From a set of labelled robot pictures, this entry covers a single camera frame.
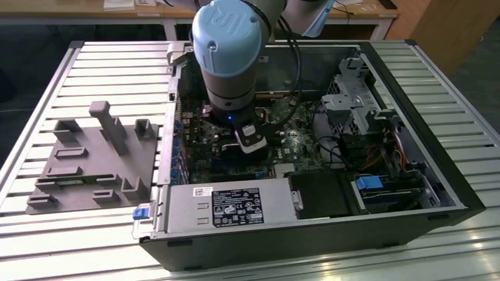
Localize black graphics card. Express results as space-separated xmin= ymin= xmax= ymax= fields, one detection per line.
xmin=217 ymin=140 xmax=270 ymax=167

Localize green motherboard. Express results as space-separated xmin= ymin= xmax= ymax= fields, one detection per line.
xmin=181 ymin=93 xmax=333 ymax=184

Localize silver disk bay cage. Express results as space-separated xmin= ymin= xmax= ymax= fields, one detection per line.
xmin=319 ymin=57 xmax=402 ymax=138

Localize gray power supply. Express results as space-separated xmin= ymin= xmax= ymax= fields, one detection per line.
xmin=153 ymin=177 xmax=303 ymax=235

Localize black plastic shroud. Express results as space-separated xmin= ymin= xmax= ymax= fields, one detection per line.
xmin=286 ymin=169 xmax=366 ymax=220

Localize gray parts rack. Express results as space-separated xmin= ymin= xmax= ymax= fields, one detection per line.
xmin=23 ymin=100 xmax=162 ymax=216

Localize blue disk carrier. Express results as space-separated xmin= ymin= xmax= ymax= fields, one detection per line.
xmin=355 ymin=174 xmax=383 ymax=193

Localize white cardboard box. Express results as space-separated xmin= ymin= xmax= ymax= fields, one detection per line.
xmin=102 ymin=0 xmax=135 ymax=12

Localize black PC case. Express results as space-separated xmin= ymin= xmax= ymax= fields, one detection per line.
xmin=138 ymin=39 xmax=487 ymax=272

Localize wooden desk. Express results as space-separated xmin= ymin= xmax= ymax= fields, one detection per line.
xmin=0 ymin=0 xmax=399 ymax=42

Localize brown wooden cabinet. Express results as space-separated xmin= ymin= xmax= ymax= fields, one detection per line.
xmin=383 ymin=0 xmax=500 ymax=76

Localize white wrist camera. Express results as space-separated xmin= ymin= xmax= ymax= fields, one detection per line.
xmin=233 ymin=123 xmax=269 ymax=155

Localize gray case handle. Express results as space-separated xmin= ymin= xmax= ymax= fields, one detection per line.
xmin=165 ymin=42 xmax=185 ymax=67

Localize yellow red wire bundle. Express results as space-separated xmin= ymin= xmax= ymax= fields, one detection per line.
xmin=361 ymin=125 xmax=409 ymax=176

